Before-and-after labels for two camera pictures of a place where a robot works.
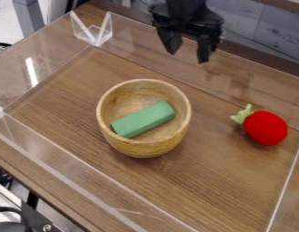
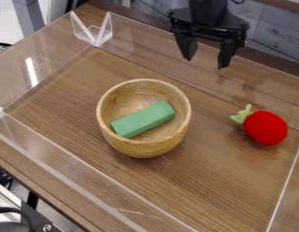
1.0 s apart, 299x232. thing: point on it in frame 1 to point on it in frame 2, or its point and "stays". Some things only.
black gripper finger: x=206 y=44 to x=226 y=49
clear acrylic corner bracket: x=92 y=34 stays
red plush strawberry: x=264 y=126 stays
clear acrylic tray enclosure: x=170 y=144 stays
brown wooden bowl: x=129 y=96 stays
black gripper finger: x=172 y=39 to x=188 y=43
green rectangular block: x=128 y=126 stays
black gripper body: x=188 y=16 to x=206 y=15
